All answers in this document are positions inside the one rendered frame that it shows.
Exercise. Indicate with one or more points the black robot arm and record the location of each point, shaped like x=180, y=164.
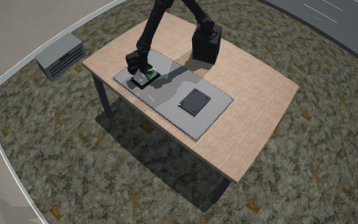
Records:
x=206, y=29

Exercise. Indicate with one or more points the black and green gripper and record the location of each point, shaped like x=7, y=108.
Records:
x=150, y=72

